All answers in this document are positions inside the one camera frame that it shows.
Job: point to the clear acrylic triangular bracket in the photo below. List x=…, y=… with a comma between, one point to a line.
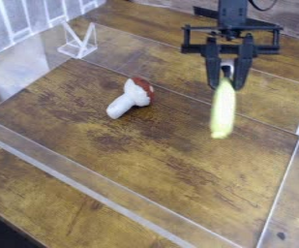
x=77, y=48

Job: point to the black strip on table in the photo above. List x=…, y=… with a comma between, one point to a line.
x=231, y=19

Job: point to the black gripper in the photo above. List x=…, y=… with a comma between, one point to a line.
x=231, y=42

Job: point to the red white toy mushroom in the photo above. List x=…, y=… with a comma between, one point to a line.
x=137, y=94

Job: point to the clear acrylic enclosure wall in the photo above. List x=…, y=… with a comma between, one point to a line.
x=151, y=164

